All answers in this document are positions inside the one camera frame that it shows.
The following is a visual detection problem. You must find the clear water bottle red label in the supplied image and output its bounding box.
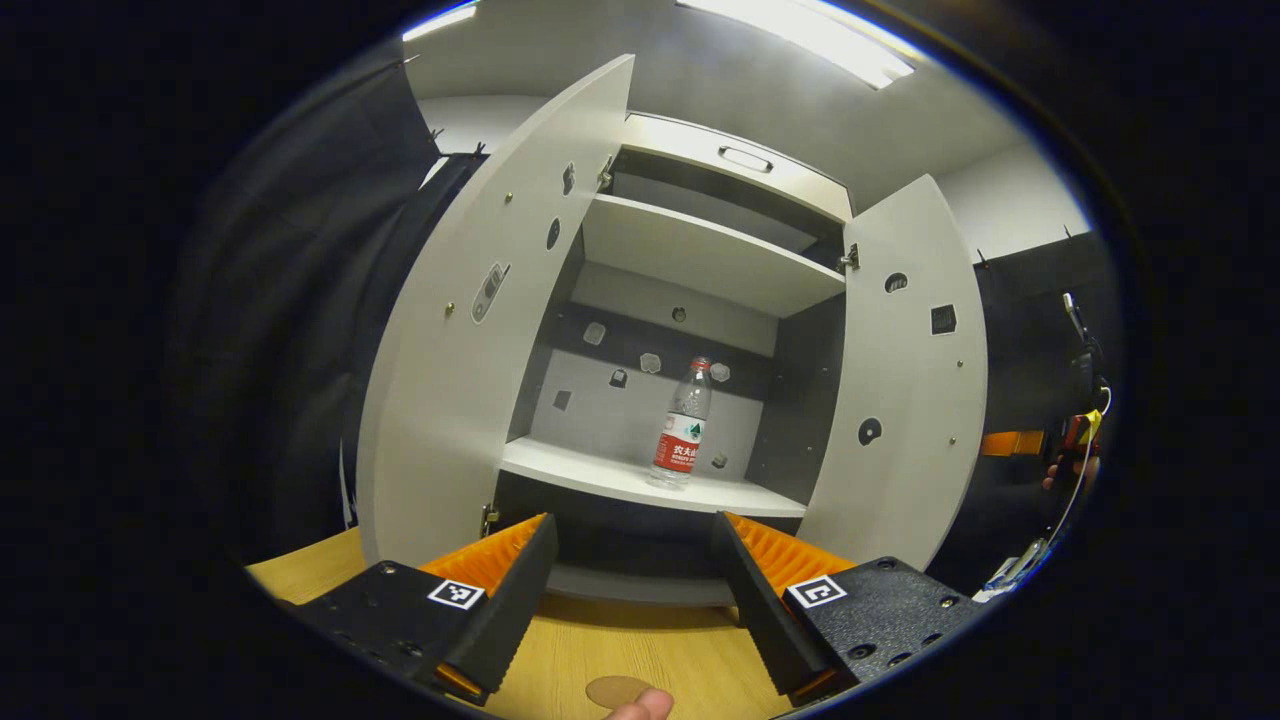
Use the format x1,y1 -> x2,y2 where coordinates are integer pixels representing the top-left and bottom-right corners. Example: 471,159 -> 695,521
648,357 -> 714,491

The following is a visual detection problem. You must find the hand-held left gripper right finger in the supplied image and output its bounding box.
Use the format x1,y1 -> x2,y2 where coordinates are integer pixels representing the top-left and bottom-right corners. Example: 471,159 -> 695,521
713,511 -> 988,707

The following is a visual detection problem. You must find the black backdrop cloth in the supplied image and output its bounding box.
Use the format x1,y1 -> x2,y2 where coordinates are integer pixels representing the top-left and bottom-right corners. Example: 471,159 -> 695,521
165,50 -> 1126,601

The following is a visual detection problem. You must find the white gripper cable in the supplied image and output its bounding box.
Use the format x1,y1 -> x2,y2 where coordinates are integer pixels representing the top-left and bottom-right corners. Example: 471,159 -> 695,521
1040,385 -> 1114,561

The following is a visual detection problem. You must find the white cabinet shelf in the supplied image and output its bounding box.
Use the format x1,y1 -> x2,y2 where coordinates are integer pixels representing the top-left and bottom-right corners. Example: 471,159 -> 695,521
582,193 -> 850,319
500,437 -> 809,519

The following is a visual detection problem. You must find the ceiling light panel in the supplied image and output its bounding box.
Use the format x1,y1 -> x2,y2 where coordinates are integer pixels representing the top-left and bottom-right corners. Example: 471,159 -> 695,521
402,3 -> 480,42

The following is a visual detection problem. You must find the white cabinet drawer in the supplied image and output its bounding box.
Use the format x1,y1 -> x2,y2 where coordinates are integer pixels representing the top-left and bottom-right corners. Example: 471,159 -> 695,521
620,112 -> 854,223

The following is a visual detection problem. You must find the round brown coaster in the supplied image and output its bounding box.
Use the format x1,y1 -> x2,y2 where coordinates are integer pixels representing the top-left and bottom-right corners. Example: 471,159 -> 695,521
585,676 -> 653,710

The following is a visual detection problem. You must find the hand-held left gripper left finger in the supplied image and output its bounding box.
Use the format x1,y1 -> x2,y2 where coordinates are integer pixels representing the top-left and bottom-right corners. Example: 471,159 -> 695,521
298,514 -> 560,708

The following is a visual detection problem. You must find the white cabinet door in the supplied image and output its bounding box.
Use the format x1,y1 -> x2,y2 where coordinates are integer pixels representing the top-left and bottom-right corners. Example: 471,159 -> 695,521
357,53 -> 637,571
795,174 -> 991,573

